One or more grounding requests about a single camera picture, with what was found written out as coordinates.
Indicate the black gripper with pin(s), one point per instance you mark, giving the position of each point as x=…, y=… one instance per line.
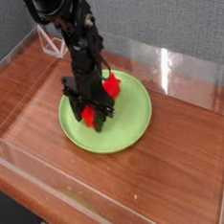
x=87, y=89

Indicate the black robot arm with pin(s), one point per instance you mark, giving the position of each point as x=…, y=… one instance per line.
x=74, y=19

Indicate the clear acrylic corner bracket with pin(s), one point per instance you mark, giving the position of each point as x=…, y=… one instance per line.
x=52, y=46

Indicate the black box under table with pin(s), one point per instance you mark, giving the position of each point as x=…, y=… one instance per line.
x=11, y=212

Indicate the clear acrylic enclosure wall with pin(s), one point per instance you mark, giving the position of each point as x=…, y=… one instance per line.
x=173, y=175

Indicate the light green plate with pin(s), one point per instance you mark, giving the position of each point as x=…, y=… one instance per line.
x=131, y=118

